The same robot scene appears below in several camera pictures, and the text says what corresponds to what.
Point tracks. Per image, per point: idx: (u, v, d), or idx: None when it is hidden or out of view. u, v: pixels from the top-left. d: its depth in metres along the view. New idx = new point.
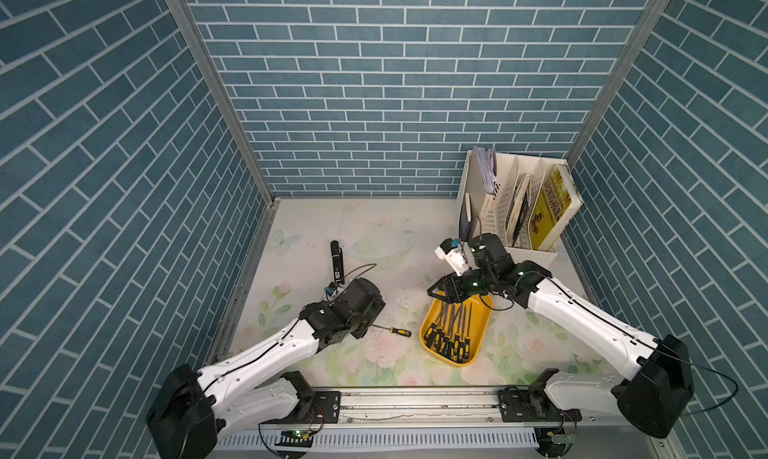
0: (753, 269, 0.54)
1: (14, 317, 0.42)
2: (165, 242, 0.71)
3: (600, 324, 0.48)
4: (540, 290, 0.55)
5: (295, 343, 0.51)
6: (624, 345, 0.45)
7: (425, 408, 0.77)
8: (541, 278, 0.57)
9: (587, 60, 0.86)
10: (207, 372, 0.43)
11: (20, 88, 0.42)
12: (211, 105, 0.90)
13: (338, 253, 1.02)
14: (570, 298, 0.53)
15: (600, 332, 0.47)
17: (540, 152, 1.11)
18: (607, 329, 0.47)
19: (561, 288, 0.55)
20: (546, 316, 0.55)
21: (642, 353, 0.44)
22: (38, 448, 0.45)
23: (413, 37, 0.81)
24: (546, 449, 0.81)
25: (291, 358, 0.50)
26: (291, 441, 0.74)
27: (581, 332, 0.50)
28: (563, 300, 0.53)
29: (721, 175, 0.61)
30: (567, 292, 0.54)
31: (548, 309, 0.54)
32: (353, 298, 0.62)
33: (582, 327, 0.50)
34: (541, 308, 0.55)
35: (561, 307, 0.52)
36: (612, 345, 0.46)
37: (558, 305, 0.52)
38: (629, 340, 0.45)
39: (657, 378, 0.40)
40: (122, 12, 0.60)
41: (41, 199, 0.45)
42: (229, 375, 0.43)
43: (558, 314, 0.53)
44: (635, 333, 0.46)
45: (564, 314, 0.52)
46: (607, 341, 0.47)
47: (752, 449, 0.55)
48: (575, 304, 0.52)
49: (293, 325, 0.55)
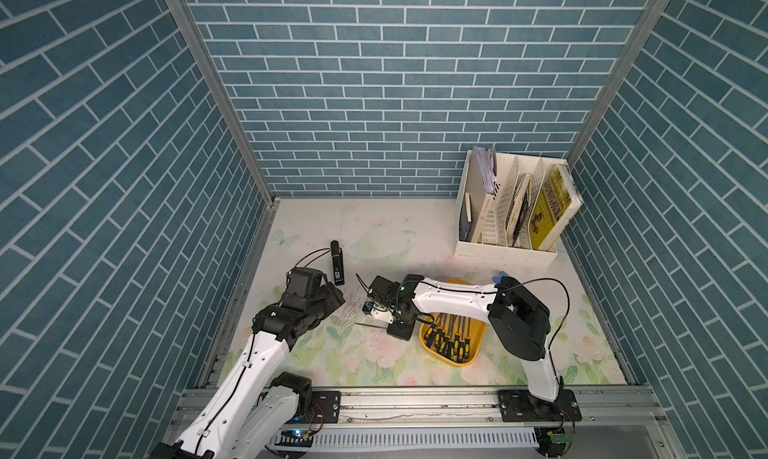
0: (753, 269, 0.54)
1: (14, 317, 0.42)
2: (165, 242, 0.71)
3: (460, 293, 0.58)
4: (418, 295, 0.64)
5: (265, 356, 0.49)
6: (478, 302, 0.55)
7: (425, 408, 0.77)
8: (415, 283, 0.67)
9: (587, 60, 0.86)
10: (187, 436, 0.40)
11: (20, 89, 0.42)
12: (210, 105, 0.89)
13: (338, 253, 1.02)
14: (438, 286, 0.63)
15: (462, 301, 0.57)
17: (540, 152, 1.11)
18: (464, 295, 0.57)
19: (429, 284, 0.65)
20: (436, 309, 0.62)
21: (489, 300, 0.54)
22: (38, 449, 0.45)
23: (413, 37, 0.81)
24: (546, 449, 0.81)
25: (268, 371, 0.49)
26: (291, 442, 0.74)
27: (454, 308, 0.59)
28: (433, 292, 0.62)
29: (722, 174, 0.61)
30: (436, 283, 0.64)
31: (431, 304, 0.62)
32: (300, 286, 0.60)
33: (452, 304, 0.58)
34: (425, 306, 0.63)
35: (435, 296, 0.61)
36: (471, 307, 0.55)
37: (431, 296, 0.62)
38: (480, 296, 0.55)
39: (504, 315, 0.50)
40: (122, 12, 0.60)
41: (41, 199, 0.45)
42: (213, 423, 0.41)
43: (438, 303, 0.61)
44: (483, 288, 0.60)
45: (440, 301, 0.60)
46: (468, 305, 0.56)
47: (752, 449, 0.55)
48: (444, 290, 0.61)
49: (251, 342, 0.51)
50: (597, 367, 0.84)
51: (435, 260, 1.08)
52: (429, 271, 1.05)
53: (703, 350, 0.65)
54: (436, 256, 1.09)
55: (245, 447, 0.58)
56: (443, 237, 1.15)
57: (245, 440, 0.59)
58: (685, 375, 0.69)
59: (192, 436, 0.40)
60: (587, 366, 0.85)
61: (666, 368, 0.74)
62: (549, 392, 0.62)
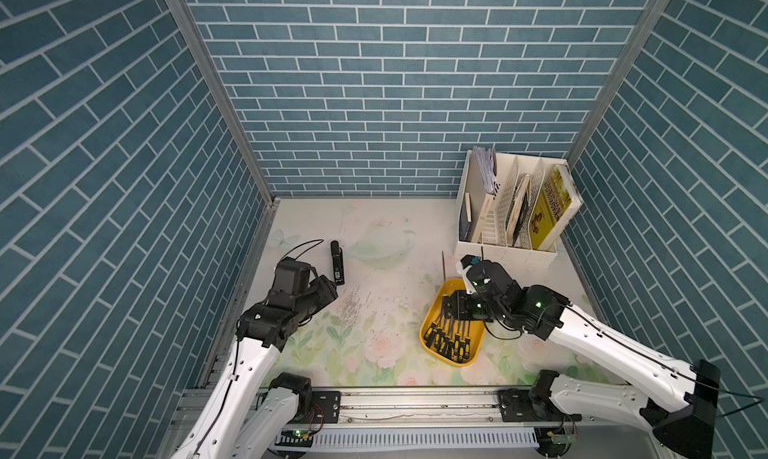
0: (753, 269, 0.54)
1: (14, 317, 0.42)
2: (165, 241, 0.71)
3: (640, 359, 0.44)
4: (564, 325, 0.49)
5: (252, 366, 0.46)
6: (668, 382, 0.42)
7: (425, 408, 0.77)
8: (559, 308, 0.51)
9: (587, 60, 0.86)
10: None
11: (20, 89, 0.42)
12: (210, 105, 0.89)
13: (338, 253, 1.02)
14: (599, 330, 0.48)
15: (639, 369, 0.44)
17: (540, 152, 1.11)
18: (643, 363, 0.44)
19: (582, 317, 0.50)
20: (570, 349, 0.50)
21: (686, 388, 0.41)
22: (38, 449, 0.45)
23: (414, 37, 0.81)
24: (546, 449, 0.81)
25: (256, 381, 0.45)
26: (291, 442, 0.74)
27: (610, 365, 0.47)
28: (593, 335, 0.48)
29: (721, 175, 0.61)
30: (594, 323, 0.49)
31: (575, 344, 0.49)
32: (287, 283, 0.55)
33: (613, 362, 0.46)
34: (565, 342, 0.50)
35: (592, 343, 0.47)
36: (657, 383, 0.43)
37: (588, 340, 0.47)
38: (670, 374, 0.43)
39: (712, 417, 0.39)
40: (122, 13, 0.60)
41: (42, 199, 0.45)
42: (203, 445, 0.39)
43: (587, 350, 0.49)
44: (674, 365, 0.43)
45: (593, 349, 0.48)
46: (648, 379, 0.44)
47: (752, 449, 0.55)
48: (606, 336, 0.47)
49: (236, 351, 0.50)
50: (597, 368, 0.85)
51: (435, 260, 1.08)
52: (430, 271, 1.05)
53: (703, 351, 0.65)
54: (437, 256, 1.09)
55: (246, 452, 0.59)
56: (444, 237, 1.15)
57: (247, 446, 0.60)
58: None
59: None
60: (587, 367, 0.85)
61: None
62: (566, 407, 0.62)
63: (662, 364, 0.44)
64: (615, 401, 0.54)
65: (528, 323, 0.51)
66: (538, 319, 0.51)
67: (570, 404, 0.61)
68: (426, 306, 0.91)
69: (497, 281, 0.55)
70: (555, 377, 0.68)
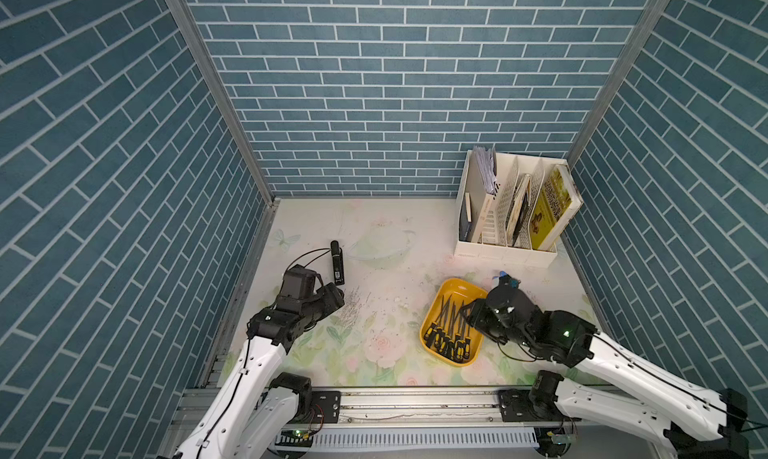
0: (753, 268, 0.55)
1: (15, 317, 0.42)
2: (165, 241, 0.71)
3: (667, 388, 0.45)
4: (594, 355, 0.49)
5: (261, 362, 0.49)
6: (700, 414, 0.43)
7: (425, 408, 0.77)
8: (587, 337, 0.51)
9: (587, 60, 0.86)
10: (185, 448, 0.40)
11: (21, 89, 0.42)
12: (210, 105, 0.89)
13: (338, 254, 1.01)
14: (630, 360, 0.48)
15: (667, 398, 0.44)
17: (540, 152, 1.11)
18: (671, 392, 0.45)
19: (612, 346, 0.49)
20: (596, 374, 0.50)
21: (721, 420, 0.42)
22: (38, 449, 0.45)
23: (414, 37, 0.81)
24: (546, 449, 0.81)
25: (265, 378, 0.48)
26: (291, 441, 0.74)
27: (642, 394, 0.47)
28: (623, 365, 0.47)
29: (722, 175, 0.61)
30: (623, 350, 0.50)
31: (604, 373, 0.48)
32: (295, 288, 0.59)
33: (644, 390, 0.46)
34: (593, 369, 0.49)
35: (624, 373, 0.47)
36: (688, 415, 0.43)
37: (619, 370, 0.47)
38: (702, 405, 0.43)
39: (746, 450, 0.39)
40: (122, 13, 0.60)
41: (41, 199, 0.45)
42: (212, 433, 0.41)
43: (617, 378, 0.48)
44: (705, 395, 0.44)
45: (625, 380, 0.47)
46: (679, 409, 0.44)
47: (753, 450, 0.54)
48: (637, 367, 0.47)
49: (246, 348, 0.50)
50: None
51: (435, 260, 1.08)
52: (430, 271, 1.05)
53: (703, 351, 0.65)
54: (437, 256, 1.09)
55: (247, 451, 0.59)
56: (444, 237, 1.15)
57: (247, 445, 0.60)
58: (685, 375, 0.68)
59: (192, 449, 0.40)
60: None
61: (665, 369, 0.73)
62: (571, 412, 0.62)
63: (693, 395, 0.44)
64: (634, 418, 0.54)
65: (555, 352, 0.51)
66: (564, 346, 0.50)
67: (577, 409, 0.61)
68: (426, 306, 0.91)
69: (519, 310, 0.53)
70: (562, 381, 0.67)
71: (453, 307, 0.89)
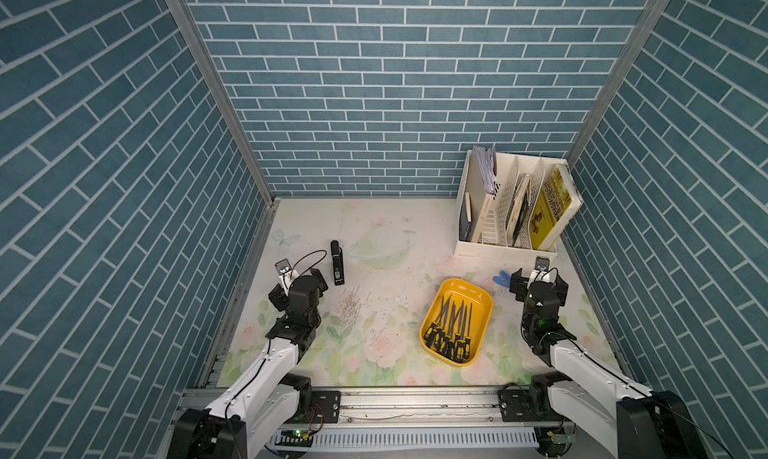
0: (753, 268, 0.55)
1: (14, 317, 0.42)
2: (165, 241, 0.71)
3: (602, 370, 0.53)
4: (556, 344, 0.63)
5: (281, 354, 0.55)
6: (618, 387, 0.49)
7: (425, 408, 0.77)
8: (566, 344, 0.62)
9: (587, 60, 0.86)
10: (213, 404, 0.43)
11: (20, 89, 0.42)
12: (210, 105, 0.89)
13: (338, 253, 1.02)
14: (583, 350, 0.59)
15: (598, 377, 0.52)
17: (540, 152, 1.11)
18: (603, 374, 0.52)
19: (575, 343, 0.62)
20: (565, 372, 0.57)
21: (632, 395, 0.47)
22: (38, 449, 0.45)
23: (414, 37, 0.81)
24: (546, 449, 0.81)
25: (282, 367, 0.54)
26: (292, 441, 0.74)
27: (585, 379, 0.55)
28: (574, 352, 0.59)
29: (721, 174, 0.61)
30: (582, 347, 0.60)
31: (564, 362, 0.60)
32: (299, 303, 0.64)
33: (586, 375, 0.55)
34: (558, 362, 0.62)
35: (573, 358, 0.58)
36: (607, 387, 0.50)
37: (571, 355, 0.59)
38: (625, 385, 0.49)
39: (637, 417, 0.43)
40: (122, 12, 0.60)
41: (41, 199, 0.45)
42: (238, 396, 0.46)
43: (570, 366, 0.59)
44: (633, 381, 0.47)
45: (575, 367, 0.58)
46: (604, 385, 0.51)
47: (752, 449, 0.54)
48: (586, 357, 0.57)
49: (268, 345, 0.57)
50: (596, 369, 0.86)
51: (435, 260, 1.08)
52: (430, 271, 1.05)
53: (703, 351, 0.65)
54: (437, 256, 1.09)
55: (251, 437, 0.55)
56: (444, 237, 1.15)
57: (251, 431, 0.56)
58: (685, 375, 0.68)
59: (219, 405, 0.44)
60: None
61: (665, 368, 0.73)
62: (558, 407, 0.64)
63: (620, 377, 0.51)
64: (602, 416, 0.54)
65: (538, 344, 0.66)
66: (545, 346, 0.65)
67: (564, 403, 0.62)
68: (426, 306, 0.91)
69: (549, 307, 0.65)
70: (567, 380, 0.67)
71: (453, 307, 0.89)
